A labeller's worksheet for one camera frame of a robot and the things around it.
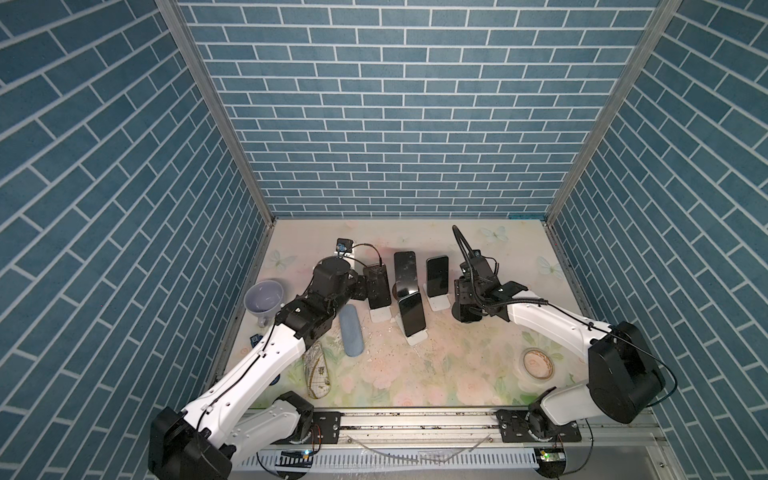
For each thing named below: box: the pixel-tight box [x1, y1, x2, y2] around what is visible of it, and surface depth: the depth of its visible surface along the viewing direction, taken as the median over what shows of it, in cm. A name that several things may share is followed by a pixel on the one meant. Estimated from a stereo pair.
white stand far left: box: [368, 299, 392, 323], surface depth 95 cm
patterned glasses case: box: [303, 342, 331, 399], surface depth 82 cm
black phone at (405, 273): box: [394, 251, 419, 301], surface depth 96 cm
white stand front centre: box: [398, 322, 429, 345], surface depth 90 cm
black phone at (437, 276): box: [426, 255, 449, 298], surface depth 91 cm
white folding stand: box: [423, 283, 451, 312], surface depth 98 cm
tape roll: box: [521, 347, 555, 382], surface depth 86 cm
